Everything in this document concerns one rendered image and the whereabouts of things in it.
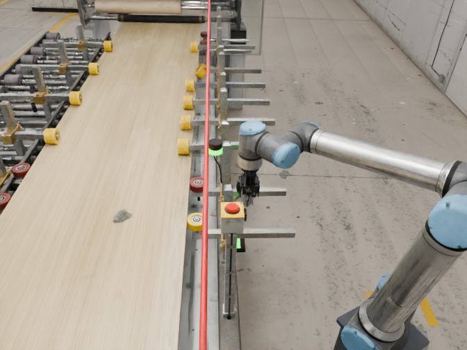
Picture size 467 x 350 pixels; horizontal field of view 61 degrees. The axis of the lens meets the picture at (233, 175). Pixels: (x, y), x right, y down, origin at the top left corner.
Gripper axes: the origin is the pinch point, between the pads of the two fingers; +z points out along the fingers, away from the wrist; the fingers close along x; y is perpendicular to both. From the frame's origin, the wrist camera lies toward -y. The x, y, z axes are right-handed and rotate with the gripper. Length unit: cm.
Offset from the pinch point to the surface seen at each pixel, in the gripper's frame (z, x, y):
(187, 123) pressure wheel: 4, -27, -71
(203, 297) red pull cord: -66, -15, 94
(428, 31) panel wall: 50, 276, -408
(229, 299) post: 17.5, -7.8, 33.1
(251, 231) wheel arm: 15.2, 2.5, 1.0
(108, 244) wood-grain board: 9, -53, 13
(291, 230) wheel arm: 15.2, 19.7, 0.9
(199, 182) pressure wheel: 8.2, -19.5, -23.7
